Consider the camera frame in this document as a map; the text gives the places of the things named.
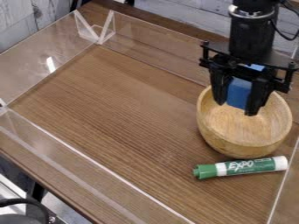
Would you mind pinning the black metal stand base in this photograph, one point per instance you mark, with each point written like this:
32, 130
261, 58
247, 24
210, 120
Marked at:
14, 218

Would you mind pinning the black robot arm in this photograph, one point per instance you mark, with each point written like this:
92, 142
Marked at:
247, 57

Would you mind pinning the green Expo marker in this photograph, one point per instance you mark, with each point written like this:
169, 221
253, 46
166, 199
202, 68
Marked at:
239, 167

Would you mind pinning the brown wooden bowl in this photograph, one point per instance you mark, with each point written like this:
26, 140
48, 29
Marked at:
241, 136

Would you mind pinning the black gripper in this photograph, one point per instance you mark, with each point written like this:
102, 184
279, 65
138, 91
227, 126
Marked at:
247, 56

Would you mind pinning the clear acrylic tray wall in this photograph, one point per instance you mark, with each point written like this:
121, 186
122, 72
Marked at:
97, 121

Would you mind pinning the blue block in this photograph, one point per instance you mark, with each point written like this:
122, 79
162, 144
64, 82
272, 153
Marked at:
239, 89

